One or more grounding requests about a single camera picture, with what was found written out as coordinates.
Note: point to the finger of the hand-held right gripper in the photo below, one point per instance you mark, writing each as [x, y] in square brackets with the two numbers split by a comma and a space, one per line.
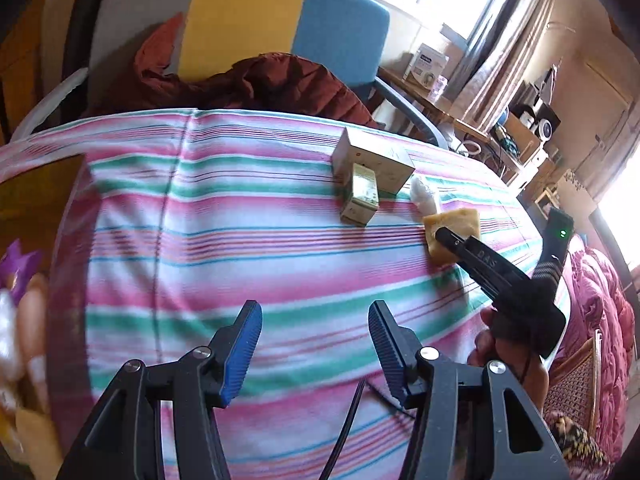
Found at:
[480, 257]

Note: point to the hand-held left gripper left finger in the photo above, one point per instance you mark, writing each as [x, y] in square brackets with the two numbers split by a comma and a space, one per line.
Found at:
[242, 350]

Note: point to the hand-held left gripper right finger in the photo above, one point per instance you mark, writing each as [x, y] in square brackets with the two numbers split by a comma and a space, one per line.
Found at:
[387, 350]

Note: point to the dark yellow sponge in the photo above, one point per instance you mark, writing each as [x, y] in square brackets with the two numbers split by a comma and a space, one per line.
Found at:
[460, 222]

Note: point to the purple snack packet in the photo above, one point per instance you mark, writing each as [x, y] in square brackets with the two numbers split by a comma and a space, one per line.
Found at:
[22, 270]

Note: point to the person's right hand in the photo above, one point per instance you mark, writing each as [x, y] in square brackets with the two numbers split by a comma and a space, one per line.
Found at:
[485, 350]

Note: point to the pink quilt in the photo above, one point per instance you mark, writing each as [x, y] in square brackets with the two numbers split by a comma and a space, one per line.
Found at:
[605, 310]

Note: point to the small white bottle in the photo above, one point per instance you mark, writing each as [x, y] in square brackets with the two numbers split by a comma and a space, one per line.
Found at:
[424, 195]

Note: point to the wicker chair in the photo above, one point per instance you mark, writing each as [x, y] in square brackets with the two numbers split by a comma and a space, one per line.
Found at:
[575, 390]

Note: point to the white shelf unit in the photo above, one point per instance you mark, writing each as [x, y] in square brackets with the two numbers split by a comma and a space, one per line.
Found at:
[520, 155]

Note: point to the striped blanket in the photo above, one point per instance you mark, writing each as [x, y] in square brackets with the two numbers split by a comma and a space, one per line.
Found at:
[250, 240]

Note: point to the floral cloth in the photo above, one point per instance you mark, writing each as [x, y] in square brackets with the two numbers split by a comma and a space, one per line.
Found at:
[575, 440]

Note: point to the small gold carton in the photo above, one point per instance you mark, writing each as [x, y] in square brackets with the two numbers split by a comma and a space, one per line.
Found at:
[361, 192]

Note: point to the large beige carton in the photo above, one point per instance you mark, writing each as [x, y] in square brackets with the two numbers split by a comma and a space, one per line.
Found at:
[375, 157]

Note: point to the small white fan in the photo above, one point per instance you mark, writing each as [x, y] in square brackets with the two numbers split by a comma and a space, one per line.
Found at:
[546, 125]

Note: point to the wooden desk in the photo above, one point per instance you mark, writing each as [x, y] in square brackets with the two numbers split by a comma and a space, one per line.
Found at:
[435, 105]

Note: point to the clear plastic container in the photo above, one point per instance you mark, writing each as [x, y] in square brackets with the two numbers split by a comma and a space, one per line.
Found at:
[439, 86]

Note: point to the pink patterned curtain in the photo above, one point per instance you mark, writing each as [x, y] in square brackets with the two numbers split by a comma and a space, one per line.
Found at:
[500, 70]

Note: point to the white blue carton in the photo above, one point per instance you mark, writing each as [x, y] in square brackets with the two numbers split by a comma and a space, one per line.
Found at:
[425, 65]

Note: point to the dark red jacket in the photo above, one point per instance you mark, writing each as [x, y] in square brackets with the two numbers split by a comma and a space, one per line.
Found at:
[280, 85]

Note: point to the grey yellow blue armchair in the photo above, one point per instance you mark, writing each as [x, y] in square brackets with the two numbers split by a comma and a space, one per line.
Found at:
[240, 20]

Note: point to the black chair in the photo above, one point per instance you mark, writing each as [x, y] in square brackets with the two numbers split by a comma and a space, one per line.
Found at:
[85, 20]

